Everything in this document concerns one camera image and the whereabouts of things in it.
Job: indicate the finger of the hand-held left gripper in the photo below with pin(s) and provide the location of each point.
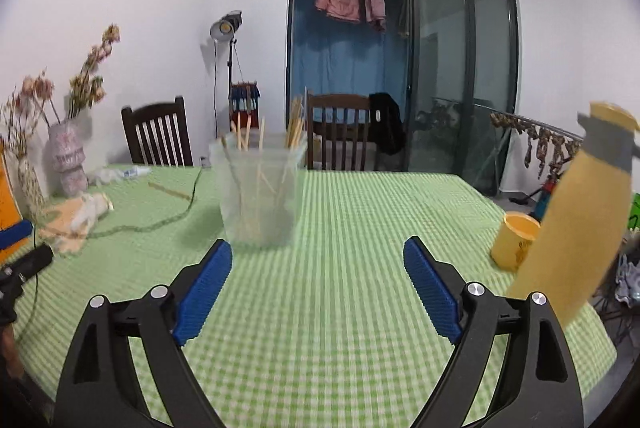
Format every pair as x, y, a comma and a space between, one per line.
15, 235
30, 263

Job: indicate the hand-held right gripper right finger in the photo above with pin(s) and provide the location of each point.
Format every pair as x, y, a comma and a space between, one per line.
432, 290

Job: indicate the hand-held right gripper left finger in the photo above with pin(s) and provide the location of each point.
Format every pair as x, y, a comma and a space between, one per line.
202, 293

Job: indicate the clear plastic container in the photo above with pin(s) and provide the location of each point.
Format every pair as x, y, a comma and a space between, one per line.
260, 218

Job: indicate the light wooden chopstick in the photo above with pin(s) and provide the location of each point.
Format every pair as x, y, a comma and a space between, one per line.
170, 191

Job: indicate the set of wooden chopsticks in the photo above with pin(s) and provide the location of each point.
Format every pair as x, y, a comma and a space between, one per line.
295, 123

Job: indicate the person's left hand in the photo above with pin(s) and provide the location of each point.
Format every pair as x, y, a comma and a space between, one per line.
10, 350

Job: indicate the orange box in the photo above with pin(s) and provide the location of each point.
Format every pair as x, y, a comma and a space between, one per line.
10, 203

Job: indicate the small floral ceramic vase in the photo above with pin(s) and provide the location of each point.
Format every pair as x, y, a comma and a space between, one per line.
32, 188

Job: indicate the pink textured vase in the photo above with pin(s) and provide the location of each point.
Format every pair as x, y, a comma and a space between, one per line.
69, 158

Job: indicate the yellow mug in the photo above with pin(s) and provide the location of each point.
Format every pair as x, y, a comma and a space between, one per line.
515, 243

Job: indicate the green checked tablecloth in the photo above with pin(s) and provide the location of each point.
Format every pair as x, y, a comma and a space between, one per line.
350, 233

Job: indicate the white crumpled cloth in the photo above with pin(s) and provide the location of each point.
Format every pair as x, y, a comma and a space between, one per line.
107, 175

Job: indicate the dried thin branches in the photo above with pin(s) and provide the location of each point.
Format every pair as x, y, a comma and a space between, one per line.
27, 108

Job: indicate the yellow thermos jug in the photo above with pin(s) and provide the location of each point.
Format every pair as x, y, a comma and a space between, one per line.
580, 233

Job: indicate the dark wooden chair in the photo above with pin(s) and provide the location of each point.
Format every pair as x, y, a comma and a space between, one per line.
157, 133
340, 103

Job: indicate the black jacket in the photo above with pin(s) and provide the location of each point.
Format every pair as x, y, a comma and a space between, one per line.
387, 123

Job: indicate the dried rose stems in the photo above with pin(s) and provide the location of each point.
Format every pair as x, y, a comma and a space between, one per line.
92, 78

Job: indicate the row of hanging dried sausages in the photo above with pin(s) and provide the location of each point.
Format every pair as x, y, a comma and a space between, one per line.
542, 148

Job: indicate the dark wooden chair back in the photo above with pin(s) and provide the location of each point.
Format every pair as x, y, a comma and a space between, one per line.
340, 103

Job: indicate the green carton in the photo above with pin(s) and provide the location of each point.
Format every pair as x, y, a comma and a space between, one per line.
635, 210

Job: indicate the black framed sliding glass door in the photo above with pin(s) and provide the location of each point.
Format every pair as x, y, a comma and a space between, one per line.
492, 58

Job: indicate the blue curtain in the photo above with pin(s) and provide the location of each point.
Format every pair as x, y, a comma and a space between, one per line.
350, 58

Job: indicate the studio lamp on stand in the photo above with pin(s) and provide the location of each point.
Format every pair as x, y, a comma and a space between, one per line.
224, 28

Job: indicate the small pink hanging jacket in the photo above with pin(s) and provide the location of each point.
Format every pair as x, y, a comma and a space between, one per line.
375, 0

